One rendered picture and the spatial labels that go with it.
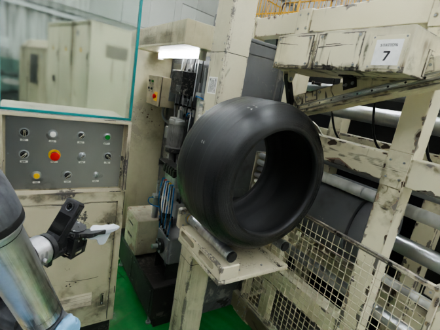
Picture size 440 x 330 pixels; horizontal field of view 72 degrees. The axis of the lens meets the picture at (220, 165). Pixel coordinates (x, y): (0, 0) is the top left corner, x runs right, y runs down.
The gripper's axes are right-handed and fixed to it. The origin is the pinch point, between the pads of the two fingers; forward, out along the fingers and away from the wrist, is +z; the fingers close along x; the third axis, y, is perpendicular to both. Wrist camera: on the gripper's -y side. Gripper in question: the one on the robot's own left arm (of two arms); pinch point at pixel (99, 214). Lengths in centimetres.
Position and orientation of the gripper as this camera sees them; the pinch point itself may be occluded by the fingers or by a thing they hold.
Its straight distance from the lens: 101.1
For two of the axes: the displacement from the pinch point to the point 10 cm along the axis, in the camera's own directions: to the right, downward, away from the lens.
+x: 9.0, 3.6, -2.4
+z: 3.1, -1.7, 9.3
